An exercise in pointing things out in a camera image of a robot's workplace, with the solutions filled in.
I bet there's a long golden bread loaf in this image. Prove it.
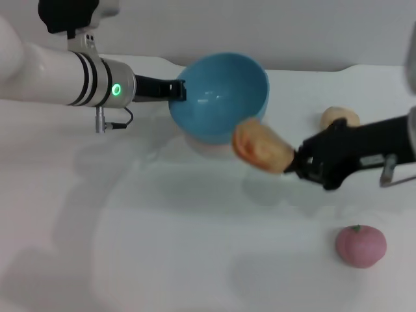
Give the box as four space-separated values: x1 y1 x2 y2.
231 117 296 174

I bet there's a blue ceramic bowl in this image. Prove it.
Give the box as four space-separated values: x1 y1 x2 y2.
167 52 271 146

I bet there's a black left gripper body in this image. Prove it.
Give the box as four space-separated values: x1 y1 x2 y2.
133 74 174 102

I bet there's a round beige bread bun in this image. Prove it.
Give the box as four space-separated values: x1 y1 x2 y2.
319 105 361 131

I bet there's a left arm cable with plug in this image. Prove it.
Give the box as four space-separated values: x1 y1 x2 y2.
94 106 135 135

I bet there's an arm cable with plug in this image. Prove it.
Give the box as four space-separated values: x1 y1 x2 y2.
94 106 135 135
379 153 416 189

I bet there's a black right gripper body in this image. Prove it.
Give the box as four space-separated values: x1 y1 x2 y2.
303 114 414 192

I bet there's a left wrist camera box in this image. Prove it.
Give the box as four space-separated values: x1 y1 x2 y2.
37 0 121 60

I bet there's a right arm cable with plug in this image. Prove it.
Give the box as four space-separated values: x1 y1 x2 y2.
379 153 416 189

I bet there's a pink toy peach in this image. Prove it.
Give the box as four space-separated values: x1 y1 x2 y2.
335 224 388 269

